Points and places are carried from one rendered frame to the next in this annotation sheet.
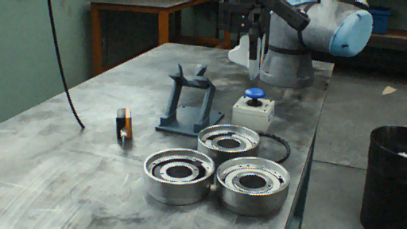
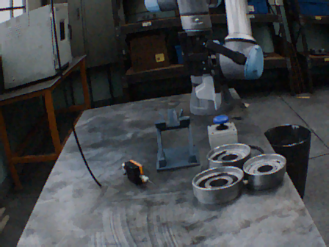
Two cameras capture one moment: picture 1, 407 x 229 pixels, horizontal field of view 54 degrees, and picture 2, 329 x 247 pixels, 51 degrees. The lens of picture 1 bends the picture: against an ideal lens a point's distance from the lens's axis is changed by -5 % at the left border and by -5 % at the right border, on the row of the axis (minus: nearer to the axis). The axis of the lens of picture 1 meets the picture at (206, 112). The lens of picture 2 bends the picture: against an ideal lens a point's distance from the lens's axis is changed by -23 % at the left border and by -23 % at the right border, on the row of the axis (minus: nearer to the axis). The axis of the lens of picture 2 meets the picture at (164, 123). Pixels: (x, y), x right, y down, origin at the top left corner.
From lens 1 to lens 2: 0.38 m
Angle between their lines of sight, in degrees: 17
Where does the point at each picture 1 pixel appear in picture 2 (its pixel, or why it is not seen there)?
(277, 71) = (208, 104)
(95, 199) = (172, 220)
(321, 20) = not seen: hidden behind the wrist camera
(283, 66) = not seen: hidden behind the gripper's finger
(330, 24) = not seen: hidden behind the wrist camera
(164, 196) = (221, 198)
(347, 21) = (252, 54)
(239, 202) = (268, 180)
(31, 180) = (110, 224)
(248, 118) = (223, 140)
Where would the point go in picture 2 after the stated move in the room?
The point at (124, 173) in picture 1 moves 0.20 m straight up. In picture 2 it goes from (172, 201) to (156, 104)
